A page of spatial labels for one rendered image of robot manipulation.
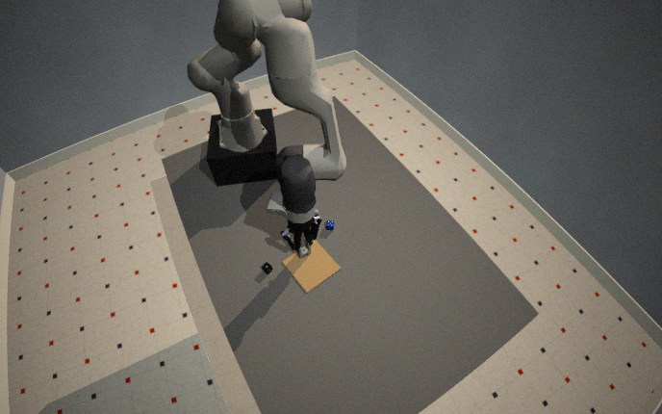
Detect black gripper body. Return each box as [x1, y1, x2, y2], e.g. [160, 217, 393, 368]
[287, 217, 315, 235]

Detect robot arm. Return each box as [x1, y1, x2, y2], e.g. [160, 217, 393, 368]
[188, 0, 346, 223]

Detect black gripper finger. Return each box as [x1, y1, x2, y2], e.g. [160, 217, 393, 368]
[280, 228, 303, 259]
[304, 215, 321, 254]

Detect orange flat mat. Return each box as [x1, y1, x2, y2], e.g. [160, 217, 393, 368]
[282, 240, 341, 293]

